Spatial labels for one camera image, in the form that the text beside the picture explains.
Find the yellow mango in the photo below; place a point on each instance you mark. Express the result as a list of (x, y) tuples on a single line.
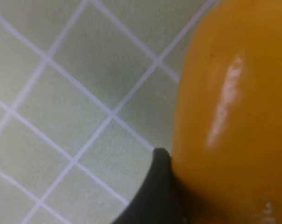
[(236, 116)]

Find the green checked tablecloth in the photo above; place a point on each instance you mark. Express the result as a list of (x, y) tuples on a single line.
[(73, 105)]

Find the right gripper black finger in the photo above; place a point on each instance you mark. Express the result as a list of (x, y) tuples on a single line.
[(154, 198)]

